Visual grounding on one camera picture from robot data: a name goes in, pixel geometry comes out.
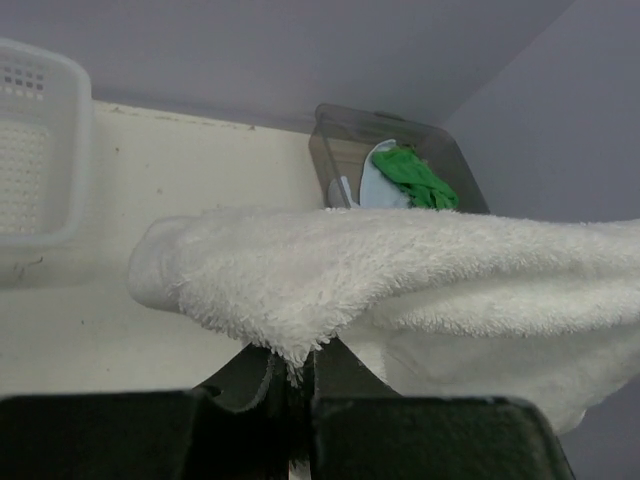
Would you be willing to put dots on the grey transparent plastic bin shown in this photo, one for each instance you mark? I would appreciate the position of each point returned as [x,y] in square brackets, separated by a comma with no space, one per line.
[343,137]

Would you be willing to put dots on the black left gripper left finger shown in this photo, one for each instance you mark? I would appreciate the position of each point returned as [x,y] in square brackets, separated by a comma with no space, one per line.
[248,382]

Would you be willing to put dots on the green towel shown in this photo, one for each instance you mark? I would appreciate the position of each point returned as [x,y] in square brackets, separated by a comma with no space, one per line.
[404,168]

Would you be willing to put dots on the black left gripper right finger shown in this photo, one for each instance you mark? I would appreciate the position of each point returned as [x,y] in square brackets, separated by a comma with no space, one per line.
[335,371]

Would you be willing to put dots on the light blue towel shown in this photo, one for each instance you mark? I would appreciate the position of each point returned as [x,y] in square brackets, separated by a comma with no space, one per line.
[376,191]

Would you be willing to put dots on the white plastic basket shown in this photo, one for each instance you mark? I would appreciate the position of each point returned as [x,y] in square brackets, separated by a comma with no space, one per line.
[47,130]

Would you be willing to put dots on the white towel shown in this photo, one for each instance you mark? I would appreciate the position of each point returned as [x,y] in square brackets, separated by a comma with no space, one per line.
[435,303]

